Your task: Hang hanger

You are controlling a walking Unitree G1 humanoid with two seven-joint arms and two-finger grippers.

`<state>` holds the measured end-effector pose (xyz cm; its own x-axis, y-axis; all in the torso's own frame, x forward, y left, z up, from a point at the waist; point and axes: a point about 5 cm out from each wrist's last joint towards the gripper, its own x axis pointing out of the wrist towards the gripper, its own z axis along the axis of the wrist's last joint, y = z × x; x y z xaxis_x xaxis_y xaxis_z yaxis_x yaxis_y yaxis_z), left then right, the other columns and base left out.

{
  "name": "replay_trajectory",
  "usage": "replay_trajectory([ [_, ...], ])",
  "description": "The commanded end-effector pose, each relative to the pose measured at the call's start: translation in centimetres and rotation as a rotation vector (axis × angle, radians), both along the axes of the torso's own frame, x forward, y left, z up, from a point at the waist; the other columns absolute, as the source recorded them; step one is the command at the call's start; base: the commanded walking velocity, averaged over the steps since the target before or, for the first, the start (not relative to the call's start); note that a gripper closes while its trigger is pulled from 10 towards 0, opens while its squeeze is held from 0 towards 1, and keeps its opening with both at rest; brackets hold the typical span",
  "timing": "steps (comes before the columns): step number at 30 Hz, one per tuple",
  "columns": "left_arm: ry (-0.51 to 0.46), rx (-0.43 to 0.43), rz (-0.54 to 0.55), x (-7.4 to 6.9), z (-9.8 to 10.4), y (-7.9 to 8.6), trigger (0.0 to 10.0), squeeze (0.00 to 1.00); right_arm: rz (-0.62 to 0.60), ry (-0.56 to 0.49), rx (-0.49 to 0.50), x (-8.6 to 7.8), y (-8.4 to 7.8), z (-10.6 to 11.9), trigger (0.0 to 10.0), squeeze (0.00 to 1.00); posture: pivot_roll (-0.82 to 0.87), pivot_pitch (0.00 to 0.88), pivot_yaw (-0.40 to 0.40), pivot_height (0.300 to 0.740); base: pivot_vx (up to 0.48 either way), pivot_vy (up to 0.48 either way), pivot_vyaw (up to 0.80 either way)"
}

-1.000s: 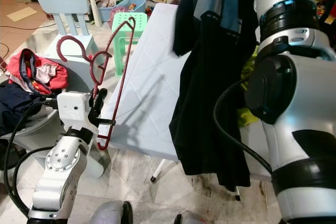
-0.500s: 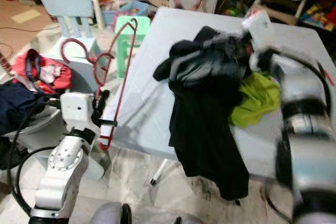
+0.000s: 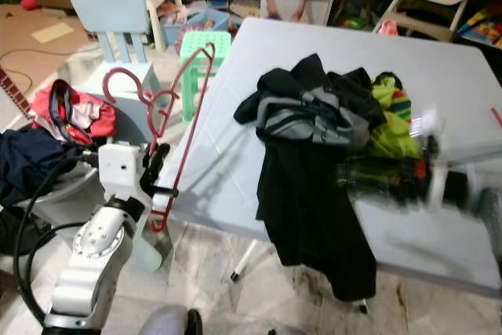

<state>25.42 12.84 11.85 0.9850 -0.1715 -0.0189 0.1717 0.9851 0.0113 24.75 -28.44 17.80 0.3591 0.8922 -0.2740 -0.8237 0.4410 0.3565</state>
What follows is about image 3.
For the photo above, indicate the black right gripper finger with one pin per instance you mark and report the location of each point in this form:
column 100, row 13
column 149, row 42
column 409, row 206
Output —
column 372, row 187
column 372, row 168

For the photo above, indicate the red plastic clothes hanger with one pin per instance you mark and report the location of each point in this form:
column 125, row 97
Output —
column 161, row 221

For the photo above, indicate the black grey sports jacket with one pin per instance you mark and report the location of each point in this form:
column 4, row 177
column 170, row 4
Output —
column 314, row 217

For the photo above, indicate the red fleece garment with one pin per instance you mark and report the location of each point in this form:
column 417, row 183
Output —
column 98, row 119

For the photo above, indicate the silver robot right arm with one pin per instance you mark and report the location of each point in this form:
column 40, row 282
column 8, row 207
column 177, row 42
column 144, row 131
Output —
column 490, row 209

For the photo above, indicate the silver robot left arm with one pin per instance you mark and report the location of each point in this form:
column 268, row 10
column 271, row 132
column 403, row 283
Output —
column 102, row 249

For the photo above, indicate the lime green garment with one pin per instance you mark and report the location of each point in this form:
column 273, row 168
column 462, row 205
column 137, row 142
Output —
column 392, row 135

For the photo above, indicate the black round object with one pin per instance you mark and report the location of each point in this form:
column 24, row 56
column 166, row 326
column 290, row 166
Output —
column 12, row 233

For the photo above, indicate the navy blue garment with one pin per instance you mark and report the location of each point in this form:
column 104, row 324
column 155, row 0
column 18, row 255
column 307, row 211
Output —
column 39, row 162

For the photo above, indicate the silver metal basin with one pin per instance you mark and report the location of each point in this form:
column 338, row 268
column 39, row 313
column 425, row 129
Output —
column 74, row 202

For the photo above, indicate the mint green plastic stool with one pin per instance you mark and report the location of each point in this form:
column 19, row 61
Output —
column 204, row 41

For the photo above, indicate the light blue plastic folding table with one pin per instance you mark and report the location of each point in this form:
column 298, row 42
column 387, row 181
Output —
column 361, row 45

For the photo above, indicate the grey robot left leg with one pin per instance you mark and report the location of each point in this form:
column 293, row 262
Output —
column 165, row 323

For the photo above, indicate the small pink toy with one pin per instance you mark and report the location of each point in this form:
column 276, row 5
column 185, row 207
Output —
column 388, row 27

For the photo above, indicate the light blue plastic basket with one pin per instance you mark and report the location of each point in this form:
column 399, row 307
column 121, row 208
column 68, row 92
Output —
column 208, row 20

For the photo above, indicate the brown cardboard sheet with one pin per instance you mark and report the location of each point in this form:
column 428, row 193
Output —
column 47, row 52

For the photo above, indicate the colourful picture books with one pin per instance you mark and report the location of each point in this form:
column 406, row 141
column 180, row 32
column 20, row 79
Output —
column 482, row 30

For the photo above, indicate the plastic doll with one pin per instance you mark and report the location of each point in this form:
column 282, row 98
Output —
column 271, row 5

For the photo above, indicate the small red ball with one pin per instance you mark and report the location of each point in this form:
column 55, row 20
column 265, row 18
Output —
column 30, row 3

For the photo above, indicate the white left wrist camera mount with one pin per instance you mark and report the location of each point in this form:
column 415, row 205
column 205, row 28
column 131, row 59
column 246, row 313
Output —
column 121, row 170

